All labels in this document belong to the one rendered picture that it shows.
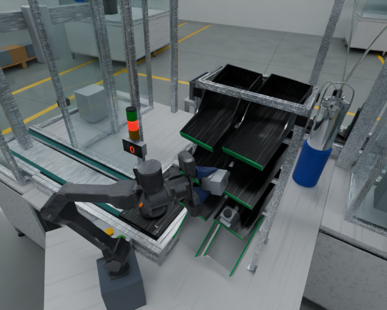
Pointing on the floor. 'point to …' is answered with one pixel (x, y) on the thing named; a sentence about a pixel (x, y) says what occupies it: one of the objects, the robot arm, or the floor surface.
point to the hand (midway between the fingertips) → (206, 179)
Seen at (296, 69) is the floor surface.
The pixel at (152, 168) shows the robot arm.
